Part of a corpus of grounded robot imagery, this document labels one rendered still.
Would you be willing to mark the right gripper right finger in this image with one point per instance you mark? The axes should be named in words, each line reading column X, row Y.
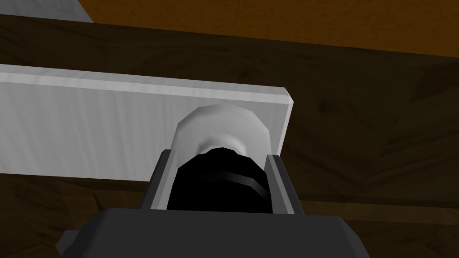
column 283, row 188

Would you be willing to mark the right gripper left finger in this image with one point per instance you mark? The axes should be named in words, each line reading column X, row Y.
column 159, row 186

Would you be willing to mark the white door leaf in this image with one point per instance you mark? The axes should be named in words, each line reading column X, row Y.
column 89, row 129

